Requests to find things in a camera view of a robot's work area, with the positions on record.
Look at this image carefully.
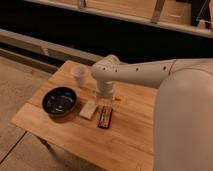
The white paper cup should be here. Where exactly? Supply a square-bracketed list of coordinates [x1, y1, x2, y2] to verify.
[71, 65, 87, 88]

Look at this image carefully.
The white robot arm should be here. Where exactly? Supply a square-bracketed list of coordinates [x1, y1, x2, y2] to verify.
[91, 55, 213, 171]

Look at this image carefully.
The orange carrot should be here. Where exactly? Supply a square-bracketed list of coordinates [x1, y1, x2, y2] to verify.
[114, 96, 121, 101]

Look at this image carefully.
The dark rectangular eraser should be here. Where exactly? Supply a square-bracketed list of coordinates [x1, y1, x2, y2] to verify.
[98, 106, 113, 129]

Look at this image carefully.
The wooden table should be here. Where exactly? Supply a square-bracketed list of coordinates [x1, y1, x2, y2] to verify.
[12, 61, 156, 171]

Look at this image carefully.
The black round bowl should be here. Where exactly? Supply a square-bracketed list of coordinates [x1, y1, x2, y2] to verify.
[42, 87, 77, 117]

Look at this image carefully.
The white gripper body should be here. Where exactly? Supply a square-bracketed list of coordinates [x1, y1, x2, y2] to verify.
[96, 81, 114, 107]

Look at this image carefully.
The long wooden shelf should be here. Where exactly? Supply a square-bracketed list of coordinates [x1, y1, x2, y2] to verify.
[26, 0, 213, 39]

